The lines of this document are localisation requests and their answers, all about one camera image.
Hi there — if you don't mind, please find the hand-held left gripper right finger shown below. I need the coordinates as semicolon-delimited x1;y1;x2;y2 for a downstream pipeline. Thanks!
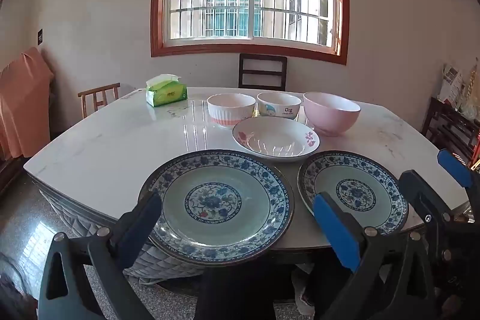
313;191;439;320

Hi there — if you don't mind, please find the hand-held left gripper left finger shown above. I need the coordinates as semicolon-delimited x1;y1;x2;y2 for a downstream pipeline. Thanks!
37;190;164;320

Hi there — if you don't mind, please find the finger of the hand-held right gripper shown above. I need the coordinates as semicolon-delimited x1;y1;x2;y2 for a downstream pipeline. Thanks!
437;148;480;190
398;170;480;228

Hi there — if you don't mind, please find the small blue patterned plate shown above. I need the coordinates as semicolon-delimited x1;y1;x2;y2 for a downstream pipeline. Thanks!
297;151;409;236

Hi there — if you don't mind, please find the large blue patterned plate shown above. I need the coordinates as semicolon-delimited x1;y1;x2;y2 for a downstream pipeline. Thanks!
138;149;295;265

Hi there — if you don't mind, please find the white floral plate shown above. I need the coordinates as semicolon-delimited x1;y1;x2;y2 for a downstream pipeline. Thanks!
232;116;320;163

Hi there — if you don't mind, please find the large pink bowl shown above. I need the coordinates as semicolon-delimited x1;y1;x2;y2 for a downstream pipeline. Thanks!
303;91;362;137

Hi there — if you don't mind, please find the white cartoon dog bowl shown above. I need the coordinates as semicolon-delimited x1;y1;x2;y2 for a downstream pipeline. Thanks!
257;92;302;120

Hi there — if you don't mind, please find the pink ribbed rabbit bowl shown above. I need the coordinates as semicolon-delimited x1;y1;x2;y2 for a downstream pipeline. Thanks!
207;94;256;129

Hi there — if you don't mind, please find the dark wooden shelf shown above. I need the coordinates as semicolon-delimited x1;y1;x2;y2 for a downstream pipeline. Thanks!
422;97;480;171

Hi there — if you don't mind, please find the grey quilted table skirt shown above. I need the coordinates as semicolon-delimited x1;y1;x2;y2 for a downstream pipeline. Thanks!
30;175;211;284

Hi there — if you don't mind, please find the golden packaged item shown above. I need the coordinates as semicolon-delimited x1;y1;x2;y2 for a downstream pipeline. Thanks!
459;65;480;118

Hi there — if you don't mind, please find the printed paper bag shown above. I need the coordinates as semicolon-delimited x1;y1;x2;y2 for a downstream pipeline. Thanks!
439;63;464;104

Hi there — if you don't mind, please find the green tissue pack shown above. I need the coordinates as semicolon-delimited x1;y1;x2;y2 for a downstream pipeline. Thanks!
145;74;189;107

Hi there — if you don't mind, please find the light wooden chair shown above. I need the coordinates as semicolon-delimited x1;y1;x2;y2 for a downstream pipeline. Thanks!
77;82;121;119

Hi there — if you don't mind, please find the orange cloth cover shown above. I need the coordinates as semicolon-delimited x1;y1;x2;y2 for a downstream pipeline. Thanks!
0;47;55;159

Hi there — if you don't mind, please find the dark wooden chair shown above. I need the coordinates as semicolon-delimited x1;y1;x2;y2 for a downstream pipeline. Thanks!
238;53;288;92

